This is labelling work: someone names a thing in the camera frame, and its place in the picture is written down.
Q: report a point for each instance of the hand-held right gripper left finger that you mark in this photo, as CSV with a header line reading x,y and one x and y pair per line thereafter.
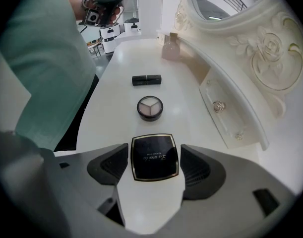
x,y
109,167

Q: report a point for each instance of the black lipstick tube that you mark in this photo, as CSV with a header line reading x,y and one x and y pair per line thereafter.
x,y
146,80

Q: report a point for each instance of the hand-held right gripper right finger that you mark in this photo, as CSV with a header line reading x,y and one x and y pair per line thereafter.
x,y
198,172

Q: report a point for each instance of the person's green printed shirt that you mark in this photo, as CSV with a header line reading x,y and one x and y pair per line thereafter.
x,y
49,71

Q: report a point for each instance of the person's left hand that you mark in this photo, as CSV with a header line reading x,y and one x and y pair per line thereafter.
x,y
117,15

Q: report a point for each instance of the oval mirror ornate white frame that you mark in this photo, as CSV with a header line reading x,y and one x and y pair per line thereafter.
x,y
265,58

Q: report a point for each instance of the small white table drawer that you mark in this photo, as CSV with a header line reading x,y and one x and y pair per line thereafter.
x,y
161,38
223,113

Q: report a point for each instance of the round eyeshadow compact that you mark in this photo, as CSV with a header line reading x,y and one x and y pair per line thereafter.
x,y
150,108

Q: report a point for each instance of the small black square box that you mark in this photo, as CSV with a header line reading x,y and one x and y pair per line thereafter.
x,y
155,157

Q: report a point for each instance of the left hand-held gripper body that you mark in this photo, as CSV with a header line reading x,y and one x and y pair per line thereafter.
x,y
93,17

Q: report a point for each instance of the person's left forearm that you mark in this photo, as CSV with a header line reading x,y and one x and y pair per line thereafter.
x,y
75,4

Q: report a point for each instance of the white and black robot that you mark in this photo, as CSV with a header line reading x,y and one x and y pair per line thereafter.
x,y
109,38
132,30

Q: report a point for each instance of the small bottle with brown cap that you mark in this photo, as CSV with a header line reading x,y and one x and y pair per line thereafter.
x,y
170,49

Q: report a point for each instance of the white partition panel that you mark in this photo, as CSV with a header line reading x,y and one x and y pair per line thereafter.
x,y
150,9

